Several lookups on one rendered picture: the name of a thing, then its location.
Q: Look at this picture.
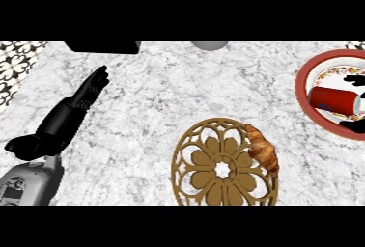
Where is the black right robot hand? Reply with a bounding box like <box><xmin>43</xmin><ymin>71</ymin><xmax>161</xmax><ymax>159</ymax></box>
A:
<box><xmin>339</xmin><ymin>74</ymin><xmax>365</xmax><ymax>135</ymax></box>

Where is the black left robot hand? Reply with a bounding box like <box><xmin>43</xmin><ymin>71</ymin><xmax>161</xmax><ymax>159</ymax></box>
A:
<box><xmin>3</xmin><ymin>65</ymin><xmax>111</xmax><ymax>162</ymax></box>

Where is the red can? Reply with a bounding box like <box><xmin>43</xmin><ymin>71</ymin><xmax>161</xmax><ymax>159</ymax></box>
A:
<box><xmin>306</xmin><ymin>85</ymin><xmax>365</xmax><ymax>117</ymax></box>

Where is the red rimmed floral plate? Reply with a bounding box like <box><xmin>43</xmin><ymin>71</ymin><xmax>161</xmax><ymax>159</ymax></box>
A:
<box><xmin>294</xmin><ymin>48</ymin><xmax>365</xmax><ymax>142</ymax></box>

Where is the brown ornate round placemat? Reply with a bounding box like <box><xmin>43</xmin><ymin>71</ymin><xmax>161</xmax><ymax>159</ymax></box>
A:
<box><xmin>170</xmin><ymin>117</ymin><xmax>281</xmax><ymax>206</ymax></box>

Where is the brown croissant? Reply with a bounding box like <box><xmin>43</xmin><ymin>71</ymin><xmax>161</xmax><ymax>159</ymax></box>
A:
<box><xmin>244</xmin><ymin>123</ymin><xmax>281</xmax><ymax>178</ymax></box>

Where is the black appliance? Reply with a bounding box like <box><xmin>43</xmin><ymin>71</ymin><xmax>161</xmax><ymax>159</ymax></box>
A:
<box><xmin>62</xmin><ymin>41</ymin><xmax>142</xmax><ymax>55</ymax></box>

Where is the grey round object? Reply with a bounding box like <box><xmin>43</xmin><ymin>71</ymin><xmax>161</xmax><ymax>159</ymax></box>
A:
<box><xmin>189</xmin><ymin>41</ymin><xmax>229</xmax><ymax>52</ymax></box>

